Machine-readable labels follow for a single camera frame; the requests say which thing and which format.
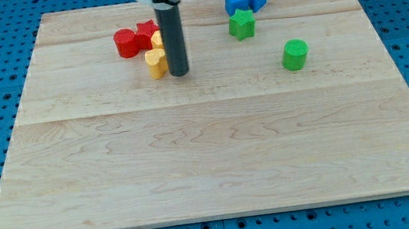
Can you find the green star block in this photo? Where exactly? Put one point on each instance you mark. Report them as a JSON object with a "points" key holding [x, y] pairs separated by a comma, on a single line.
{"points": [[242, 24]]}

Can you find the red star block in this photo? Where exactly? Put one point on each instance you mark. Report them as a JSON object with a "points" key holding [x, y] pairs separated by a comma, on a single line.
{"points": [[144, 33]]}

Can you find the green cylinder block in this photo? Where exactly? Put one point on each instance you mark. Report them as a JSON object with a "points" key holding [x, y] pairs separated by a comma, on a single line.
{"points": [[295, 54]]}

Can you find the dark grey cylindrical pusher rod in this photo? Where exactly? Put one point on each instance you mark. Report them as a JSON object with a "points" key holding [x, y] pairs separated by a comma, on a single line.
{"points": [[174, 43]]}

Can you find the wooden board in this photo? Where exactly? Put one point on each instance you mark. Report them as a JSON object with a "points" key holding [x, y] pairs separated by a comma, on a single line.
{"points": [[99, 144]]}

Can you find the red cylinder block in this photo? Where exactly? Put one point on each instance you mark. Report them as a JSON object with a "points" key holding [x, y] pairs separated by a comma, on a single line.
{"points": [[126, 43]]}

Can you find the yellow heart block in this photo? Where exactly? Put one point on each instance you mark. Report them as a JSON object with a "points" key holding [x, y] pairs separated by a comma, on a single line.
{"points": [[157, 63]]}

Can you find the blue cube block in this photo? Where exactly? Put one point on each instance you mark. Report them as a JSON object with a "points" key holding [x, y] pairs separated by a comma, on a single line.
{"points": [[232, 5]]}

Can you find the yellow block behind rod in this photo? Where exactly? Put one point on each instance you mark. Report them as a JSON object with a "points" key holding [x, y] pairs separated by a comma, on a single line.
{"points": [[156, 40]]}

